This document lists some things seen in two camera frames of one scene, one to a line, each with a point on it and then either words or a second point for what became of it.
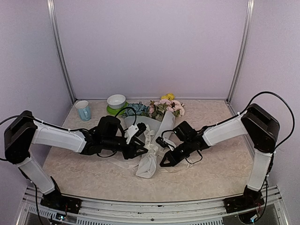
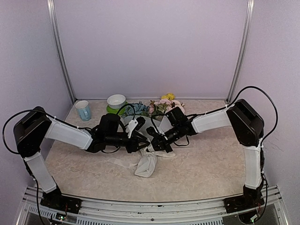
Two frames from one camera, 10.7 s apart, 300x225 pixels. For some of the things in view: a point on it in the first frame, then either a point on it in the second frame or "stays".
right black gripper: [170, 156] -> [160, 143]
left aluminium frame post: [55, 30] stays
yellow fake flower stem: [170, 96] stays
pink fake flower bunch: [156, 110] stays
